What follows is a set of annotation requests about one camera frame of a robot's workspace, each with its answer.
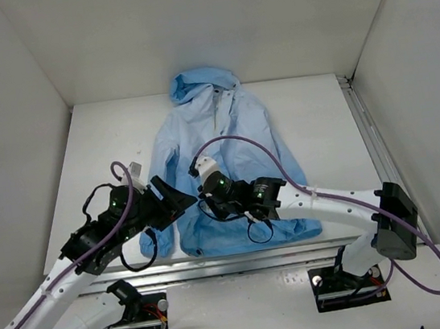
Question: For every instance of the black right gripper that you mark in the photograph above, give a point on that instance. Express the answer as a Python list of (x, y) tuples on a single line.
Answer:
[(211, 192)]

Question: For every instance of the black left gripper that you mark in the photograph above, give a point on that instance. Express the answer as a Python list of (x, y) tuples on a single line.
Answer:
[(161, 200)]

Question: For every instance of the light blue hooded jacket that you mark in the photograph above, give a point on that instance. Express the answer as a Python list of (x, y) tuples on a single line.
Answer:
[(212, 109)]

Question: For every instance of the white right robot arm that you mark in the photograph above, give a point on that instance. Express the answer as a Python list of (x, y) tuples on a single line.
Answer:
[(387, 215)]

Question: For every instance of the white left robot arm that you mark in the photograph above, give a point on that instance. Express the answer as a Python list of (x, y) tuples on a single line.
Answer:
[(88, 252)]

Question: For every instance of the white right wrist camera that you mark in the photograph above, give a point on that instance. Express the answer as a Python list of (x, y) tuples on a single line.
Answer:
[(201, 167)]

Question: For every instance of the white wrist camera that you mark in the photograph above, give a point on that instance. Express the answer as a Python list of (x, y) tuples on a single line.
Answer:
[(201, 167), (133, 174)]

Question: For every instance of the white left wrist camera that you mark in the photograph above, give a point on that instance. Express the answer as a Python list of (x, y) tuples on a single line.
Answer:
[(133, 174)]

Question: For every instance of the aluminium front rail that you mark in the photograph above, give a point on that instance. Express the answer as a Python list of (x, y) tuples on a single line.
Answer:
[(193, 271)]

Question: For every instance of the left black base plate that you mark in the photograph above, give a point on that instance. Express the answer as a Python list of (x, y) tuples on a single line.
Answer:
[(152, 315)]

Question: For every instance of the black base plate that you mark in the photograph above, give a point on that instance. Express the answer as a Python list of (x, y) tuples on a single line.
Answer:
[(152, 315), (335, 292)]

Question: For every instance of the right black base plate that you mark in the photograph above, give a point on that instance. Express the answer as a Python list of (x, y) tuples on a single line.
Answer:
[(335, 292)]

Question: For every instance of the aluminium side rail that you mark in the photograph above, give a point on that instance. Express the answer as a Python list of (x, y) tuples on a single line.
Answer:
[(379, 152)]

